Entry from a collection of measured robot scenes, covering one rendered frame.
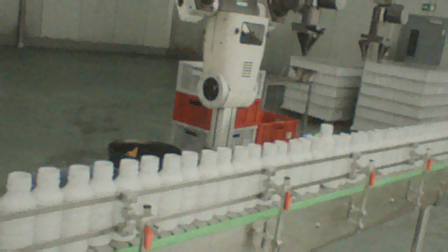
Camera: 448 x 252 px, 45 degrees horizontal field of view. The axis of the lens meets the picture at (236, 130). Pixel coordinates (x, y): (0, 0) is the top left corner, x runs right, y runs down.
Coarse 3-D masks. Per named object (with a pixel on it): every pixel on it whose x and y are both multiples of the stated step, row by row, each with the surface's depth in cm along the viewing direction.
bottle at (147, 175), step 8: (144, 160) 114; (152, 160) 117; (144, 168) 114; (152, 168) 114; (144, 176) 114; (152, 176) 114; (144, 184) 113; (152, 184) 113; (160, 184) 115; (144, 200) 114; (152, 200) 114; (152, 208) 115; (136, 232) 115
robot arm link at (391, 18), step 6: (378, 0) 199; (390, 6) 199; (396, 6) 197; (402, 6) 196; (390, 12) 198; (396, 12) 196; (402, 12) 195; (390, 18) 198; (396, 18) 196; (402, 18) 196
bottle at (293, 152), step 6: (288, 144) 154; (294, 144) 152; (300, 144) 153; (288, 150) 153; (294, 150) 152; (288, 156) 152; (294, 156) 152; (300, 156) 153; (294, 162) 152; (294, 168) 152; (300, 168) 153; (288, 174) 153; (294, 174) 153; (294, 180) 153; (294, 198) 155
